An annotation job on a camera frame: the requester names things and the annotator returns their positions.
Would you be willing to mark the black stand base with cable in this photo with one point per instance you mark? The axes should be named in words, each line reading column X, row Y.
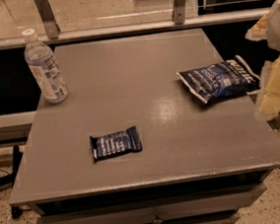
column 16, row 211

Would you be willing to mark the blue kettle chips bag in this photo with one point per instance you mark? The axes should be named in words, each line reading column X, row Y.
column 225, row 79

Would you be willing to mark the clear plastic water bottle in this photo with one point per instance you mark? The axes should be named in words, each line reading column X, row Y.
column 44, row 66

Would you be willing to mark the grey table with drawers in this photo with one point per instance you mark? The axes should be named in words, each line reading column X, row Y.
column 199, row 164

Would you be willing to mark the metal railing with posts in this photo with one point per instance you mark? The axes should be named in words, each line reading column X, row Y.
column 76, row 19

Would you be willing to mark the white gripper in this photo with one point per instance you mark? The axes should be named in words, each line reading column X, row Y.
column 268, row 102

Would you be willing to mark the dark blue rxbar wrapper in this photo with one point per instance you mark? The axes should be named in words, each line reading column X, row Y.
column 116, row 144

